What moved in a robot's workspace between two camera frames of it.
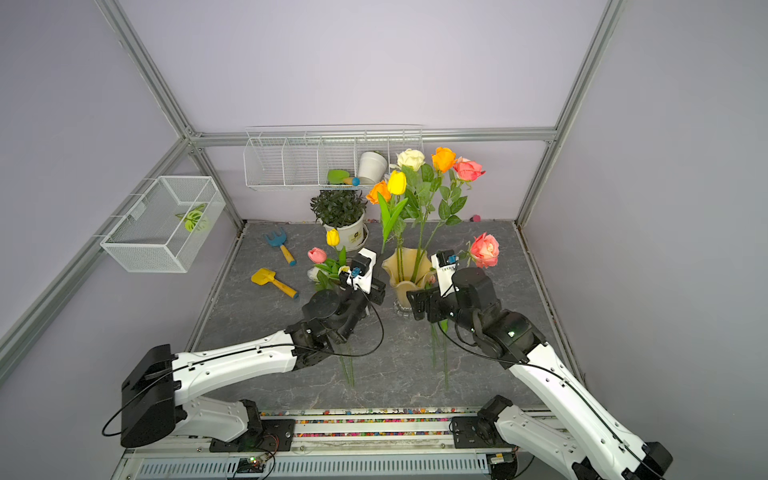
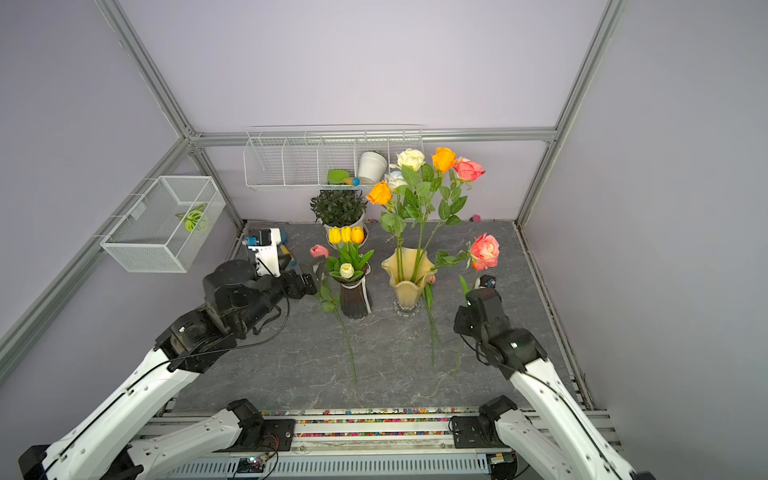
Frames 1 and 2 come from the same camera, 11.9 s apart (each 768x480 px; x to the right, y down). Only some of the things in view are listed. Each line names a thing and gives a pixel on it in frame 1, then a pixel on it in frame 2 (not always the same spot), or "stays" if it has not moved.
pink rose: [453, 195] stays
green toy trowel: [341, 177] stays
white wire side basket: [165, 229] stays
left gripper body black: [356, 301] to [272, 291]
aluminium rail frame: [399, 443] stays
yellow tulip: [396, 185] to [346, 234]
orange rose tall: [443, 160] to [443, 160]
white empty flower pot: [371, 167] stays
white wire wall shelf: [350, 156] stays
